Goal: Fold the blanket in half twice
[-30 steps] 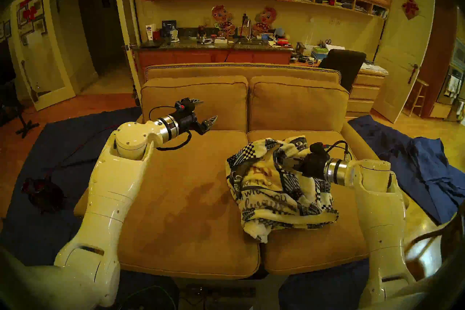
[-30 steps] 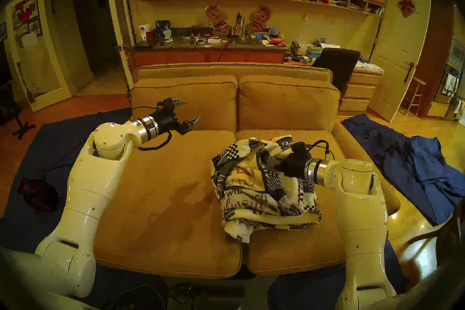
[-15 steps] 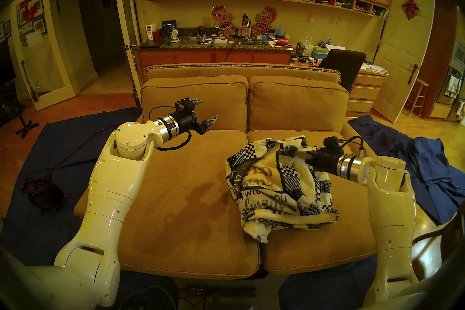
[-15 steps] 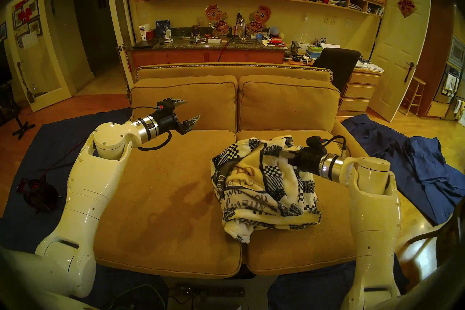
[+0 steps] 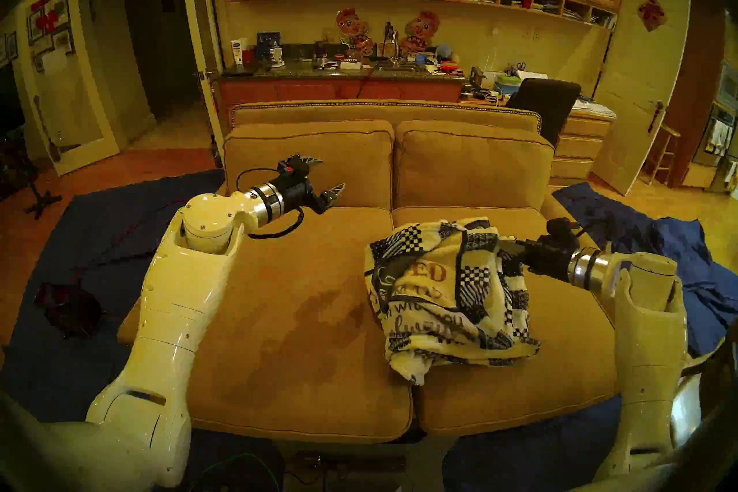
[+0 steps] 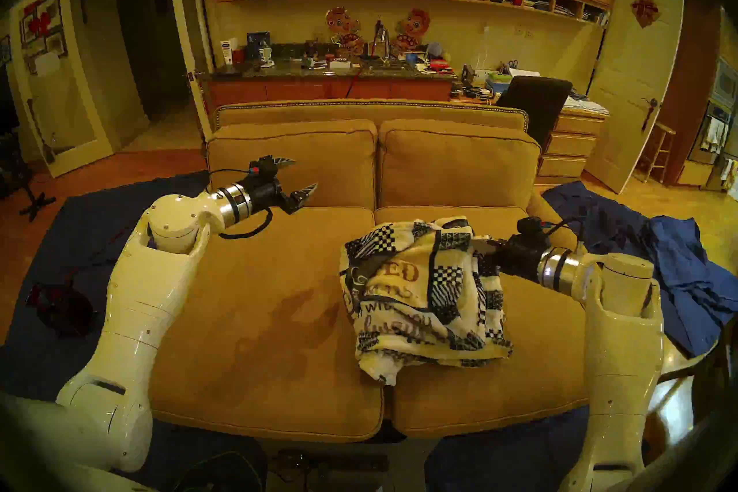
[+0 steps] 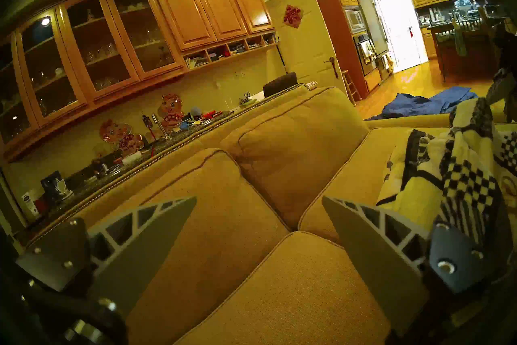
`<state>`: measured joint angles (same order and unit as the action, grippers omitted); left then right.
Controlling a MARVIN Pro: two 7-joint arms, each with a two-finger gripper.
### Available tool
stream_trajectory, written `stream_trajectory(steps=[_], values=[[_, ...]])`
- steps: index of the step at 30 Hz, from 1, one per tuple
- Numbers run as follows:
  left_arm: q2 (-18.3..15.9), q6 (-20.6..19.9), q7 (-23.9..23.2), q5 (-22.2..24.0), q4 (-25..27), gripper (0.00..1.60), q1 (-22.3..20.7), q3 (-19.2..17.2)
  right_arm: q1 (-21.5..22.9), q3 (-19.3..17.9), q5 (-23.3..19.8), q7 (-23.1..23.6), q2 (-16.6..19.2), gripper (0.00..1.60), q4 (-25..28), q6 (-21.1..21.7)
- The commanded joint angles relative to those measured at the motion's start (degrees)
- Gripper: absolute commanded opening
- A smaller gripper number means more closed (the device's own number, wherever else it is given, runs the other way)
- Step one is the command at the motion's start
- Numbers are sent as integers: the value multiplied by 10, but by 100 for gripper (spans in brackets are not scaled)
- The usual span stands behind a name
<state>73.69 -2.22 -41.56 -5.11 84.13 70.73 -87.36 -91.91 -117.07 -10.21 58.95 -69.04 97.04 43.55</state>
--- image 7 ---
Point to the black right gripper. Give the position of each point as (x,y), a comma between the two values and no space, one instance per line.
(508,49)

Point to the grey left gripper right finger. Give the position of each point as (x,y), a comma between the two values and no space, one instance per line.
(375,255)

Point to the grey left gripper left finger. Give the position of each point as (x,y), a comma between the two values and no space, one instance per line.
(137,251)

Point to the printed scripture fleece blanket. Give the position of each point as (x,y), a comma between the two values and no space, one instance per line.
(464,170)

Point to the dark wooden bar counter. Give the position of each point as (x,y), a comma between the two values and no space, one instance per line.
(472,53)

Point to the green hanging towel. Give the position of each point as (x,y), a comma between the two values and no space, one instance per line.
(459,41)

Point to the yellow sofa seat cushion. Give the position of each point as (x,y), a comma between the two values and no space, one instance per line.
(355,178)
(291,295)

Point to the crumpled dark blue cloth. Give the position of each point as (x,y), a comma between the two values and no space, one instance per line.
(424,105)

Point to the wooden counter with stone top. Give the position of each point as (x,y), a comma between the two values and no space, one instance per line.
(80,188)

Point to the white flat box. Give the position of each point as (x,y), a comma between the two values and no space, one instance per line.
(131,157)

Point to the blue flower bouquet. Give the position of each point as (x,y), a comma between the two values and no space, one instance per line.
(463,4)

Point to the red cup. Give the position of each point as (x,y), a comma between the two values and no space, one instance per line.
(41,204)

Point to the dark blue carton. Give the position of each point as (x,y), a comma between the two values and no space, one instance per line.
(50,182)

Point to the white lotion bottle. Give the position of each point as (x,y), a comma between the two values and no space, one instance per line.
(30,202)

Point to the white kitchen exit door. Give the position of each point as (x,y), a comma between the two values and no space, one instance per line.
(400,25)

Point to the hanging kitchen towels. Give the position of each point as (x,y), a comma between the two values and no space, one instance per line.
(366,51)

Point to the steel refrigerator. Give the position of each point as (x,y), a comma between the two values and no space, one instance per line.
(375,16)

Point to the blue plush ball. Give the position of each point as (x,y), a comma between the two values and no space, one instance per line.
(196,112)

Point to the wooden stool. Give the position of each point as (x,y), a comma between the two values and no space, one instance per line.
(350,87)

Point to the red toy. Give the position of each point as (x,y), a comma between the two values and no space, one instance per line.
(209,113)

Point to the steel microwave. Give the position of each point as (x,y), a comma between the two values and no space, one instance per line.
(355,20)

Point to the black office chair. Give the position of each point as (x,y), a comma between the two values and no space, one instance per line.
(278,83)

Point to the cream panel door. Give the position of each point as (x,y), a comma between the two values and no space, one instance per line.
(307,45)

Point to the red diamond door sign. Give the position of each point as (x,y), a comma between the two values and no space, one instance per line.
(293,16)

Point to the steel wall oven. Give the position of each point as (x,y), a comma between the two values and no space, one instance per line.
(373,67)

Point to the yellow loveseat sofa frame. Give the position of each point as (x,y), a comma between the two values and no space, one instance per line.
(258,105)

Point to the wooden wall cabinets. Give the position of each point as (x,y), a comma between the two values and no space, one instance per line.
(202,8)

